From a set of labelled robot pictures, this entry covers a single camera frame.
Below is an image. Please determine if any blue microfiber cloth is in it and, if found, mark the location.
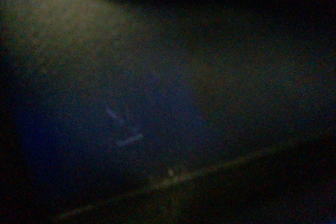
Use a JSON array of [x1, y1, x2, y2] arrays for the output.
[[0, 0, 336, 224]]

